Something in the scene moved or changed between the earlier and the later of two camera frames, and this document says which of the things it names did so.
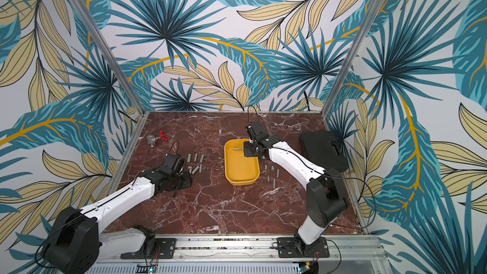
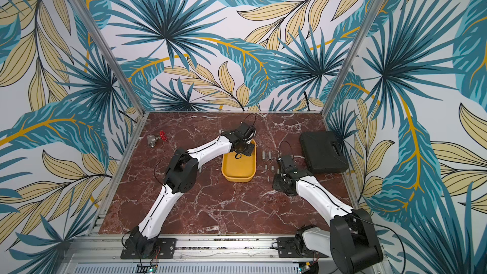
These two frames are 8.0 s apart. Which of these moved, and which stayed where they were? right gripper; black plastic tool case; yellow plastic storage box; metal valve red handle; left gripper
Moved: left gripper; right gripper
Stayed: black plastic tool case; metal valve red handle; yellow plastic storage box
